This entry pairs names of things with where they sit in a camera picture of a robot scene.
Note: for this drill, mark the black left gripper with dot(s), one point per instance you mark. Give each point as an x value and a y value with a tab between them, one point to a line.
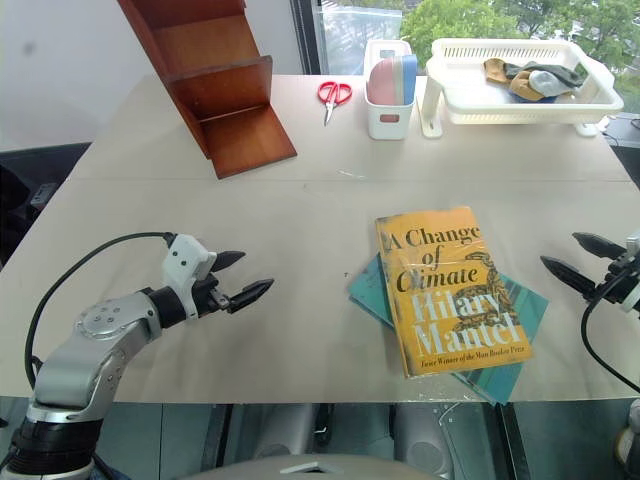
209	295

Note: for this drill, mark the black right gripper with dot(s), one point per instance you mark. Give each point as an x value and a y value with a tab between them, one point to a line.
616	282

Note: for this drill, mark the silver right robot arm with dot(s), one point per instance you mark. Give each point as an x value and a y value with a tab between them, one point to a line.
631	435

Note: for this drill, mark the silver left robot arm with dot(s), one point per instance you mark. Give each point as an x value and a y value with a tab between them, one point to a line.
95	345

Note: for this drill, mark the teal book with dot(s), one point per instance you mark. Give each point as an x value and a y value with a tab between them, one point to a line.
525	305

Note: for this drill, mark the yellow hardcover book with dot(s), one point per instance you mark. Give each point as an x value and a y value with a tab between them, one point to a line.
450	300

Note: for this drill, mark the wooden stepped shelf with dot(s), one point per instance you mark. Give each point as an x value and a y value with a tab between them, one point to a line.
225	100

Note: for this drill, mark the black desk equipment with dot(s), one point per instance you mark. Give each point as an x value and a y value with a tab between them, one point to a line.
622	132

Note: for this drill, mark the grey rounded housing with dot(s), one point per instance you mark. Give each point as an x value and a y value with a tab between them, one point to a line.
287	430
422	435

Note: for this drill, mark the blue sock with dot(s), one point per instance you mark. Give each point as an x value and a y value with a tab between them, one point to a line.
537	99

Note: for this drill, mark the white plastic dish rack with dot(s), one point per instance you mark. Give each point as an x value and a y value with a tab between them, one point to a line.
500	112

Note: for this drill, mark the light grey sock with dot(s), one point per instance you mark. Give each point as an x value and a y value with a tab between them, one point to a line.
546	84

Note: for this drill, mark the mustard yellow sock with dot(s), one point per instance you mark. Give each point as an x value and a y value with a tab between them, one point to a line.
522	85

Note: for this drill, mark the dark green sock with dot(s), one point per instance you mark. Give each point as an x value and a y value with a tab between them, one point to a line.
550	69

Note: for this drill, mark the brown sock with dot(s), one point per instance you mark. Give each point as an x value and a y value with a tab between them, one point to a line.
495	70

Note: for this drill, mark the white plastic storage bin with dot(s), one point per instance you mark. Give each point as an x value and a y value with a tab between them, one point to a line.
387	120

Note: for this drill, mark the grey robot torso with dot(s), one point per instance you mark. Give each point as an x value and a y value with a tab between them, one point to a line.
350	467

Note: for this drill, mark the black chair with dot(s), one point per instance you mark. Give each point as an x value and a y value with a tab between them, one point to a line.
25	170

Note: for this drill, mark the pink plate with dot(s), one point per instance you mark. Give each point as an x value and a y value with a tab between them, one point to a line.
382	82

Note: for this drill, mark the blue plate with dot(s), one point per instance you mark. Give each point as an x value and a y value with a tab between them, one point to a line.
410	77

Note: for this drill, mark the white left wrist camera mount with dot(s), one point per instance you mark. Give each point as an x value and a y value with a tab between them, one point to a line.
186	257

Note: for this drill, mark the black table frame bar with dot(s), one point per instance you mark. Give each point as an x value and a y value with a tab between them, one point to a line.
217	435
512	440

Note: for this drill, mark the black window frame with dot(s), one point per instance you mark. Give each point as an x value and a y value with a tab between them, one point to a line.
305	35

